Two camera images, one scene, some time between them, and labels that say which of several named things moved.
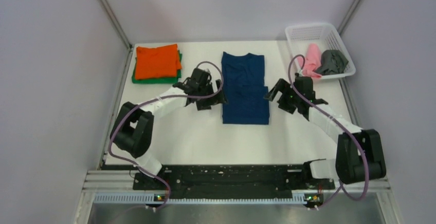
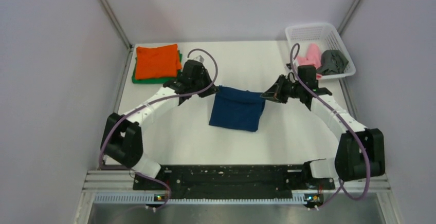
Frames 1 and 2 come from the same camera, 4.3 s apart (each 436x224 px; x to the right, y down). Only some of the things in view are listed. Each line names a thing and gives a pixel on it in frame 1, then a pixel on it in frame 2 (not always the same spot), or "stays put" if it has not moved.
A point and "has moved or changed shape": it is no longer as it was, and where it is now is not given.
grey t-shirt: x=332 y=62 stays put
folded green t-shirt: x=167 y=80 stays put
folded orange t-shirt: x=153 y=62 stays put
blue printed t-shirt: x=243 y=80 has moved or changed shape
